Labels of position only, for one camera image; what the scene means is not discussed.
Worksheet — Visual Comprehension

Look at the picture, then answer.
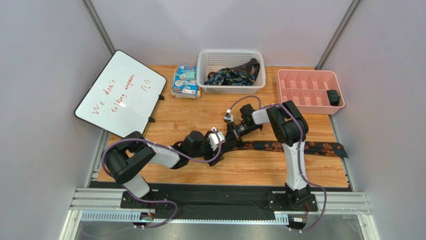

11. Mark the black orange floral tie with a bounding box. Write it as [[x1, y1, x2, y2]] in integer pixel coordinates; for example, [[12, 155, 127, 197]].
[[221, 140, 348, 158]]

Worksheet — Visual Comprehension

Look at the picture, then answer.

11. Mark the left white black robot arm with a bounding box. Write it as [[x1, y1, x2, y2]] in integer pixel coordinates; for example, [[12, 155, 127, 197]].
[[101, 127, 225, 203]]

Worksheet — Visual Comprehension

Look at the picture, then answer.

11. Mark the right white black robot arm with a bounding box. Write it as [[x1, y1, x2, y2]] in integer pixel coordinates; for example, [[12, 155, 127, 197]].
[[220, 100, 311, 208]]

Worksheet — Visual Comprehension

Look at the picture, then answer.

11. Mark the dark floral ties pile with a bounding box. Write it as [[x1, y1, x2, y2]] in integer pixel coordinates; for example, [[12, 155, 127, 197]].
[[204, 58, 261, 87]]

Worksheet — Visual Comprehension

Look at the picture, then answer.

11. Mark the blue white packet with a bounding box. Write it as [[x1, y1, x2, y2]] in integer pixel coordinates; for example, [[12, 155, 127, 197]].
[[170, 65, 201, 99]]

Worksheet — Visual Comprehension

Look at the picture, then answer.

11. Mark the pink divided organizer tray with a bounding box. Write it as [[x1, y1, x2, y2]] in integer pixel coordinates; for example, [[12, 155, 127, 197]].
[[276, 69, 346, 115]]

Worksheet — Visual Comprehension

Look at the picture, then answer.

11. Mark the white plastic basket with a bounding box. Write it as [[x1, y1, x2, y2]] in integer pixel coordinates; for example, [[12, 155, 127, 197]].
[[196, 50, 266, 94]]

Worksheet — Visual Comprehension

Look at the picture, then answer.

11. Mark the rolled black tie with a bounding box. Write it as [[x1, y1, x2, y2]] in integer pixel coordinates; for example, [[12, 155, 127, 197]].
[[326, 89, 341, 107]]

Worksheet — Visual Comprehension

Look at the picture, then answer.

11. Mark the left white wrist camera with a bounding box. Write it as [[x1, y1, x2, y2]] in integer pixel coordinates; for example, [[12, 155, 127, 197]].
[[203, 127, 225, 151]]

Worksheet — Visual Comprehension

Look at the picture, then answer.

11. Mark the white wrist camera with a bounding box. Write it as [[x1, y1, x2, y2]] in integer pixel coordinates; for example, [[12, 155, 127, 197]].
[[203, 127, 225, 151], [223, 109, 234, 123]]

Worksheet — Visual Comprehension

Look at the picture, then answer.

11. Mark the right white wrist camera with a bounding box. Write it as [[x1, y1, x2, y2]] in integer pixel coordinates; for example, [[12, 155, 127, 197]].
[[223, 109, 234, 123]]

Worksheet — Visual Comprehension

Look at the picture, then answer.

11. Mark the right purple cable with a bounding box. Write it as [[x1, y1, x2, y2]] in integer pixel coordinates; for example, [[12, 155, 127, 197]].
[[228, 95, 328, 233]]

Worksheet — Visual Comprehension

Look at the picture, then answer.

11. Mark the purple cable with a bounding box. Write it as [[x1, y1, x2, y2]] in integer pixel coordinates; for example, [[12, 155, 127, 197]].
[[228, 95, 328, 233], [100, 129, 223, 230]]

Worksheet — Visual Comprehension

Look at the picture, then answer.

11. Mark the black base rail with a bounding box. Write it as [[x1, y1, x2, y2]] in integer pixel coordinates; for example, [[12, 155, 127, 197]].
[[87, 180, 354, 221]]

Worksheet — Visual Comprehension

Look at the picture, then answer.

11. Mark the right aluminium frame post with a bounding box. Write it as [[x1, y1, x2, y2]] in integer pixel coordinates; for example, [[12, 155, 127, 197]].
[[314, 0, 363, 70]]

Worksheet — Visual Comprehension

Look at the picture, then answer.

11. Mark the aluminium frame post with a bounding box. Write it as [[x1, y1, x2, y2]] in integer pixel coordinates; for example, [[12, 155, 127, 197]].
[[314, 0, 363, 70], [81, 0, 116, 56]]

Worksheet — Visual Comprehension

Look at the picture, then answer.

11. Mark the white whiteboard black frame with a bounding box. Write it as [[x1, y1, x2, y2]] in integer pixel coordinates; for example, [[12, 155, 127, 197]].
[[74, 50, 167, 138]]

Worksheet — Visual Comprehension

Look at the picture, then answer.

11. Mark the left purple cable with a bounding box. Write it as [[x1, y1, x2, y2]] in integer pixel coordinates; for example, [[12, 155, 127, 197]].
[[100, 129, 223, 230]]

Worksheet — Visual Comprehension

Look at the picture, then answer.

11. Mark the left aluminium frame post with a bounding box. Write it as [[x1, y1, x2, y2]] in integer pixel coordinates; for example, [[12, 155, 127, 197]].
[[81, 0, 116, 56]]

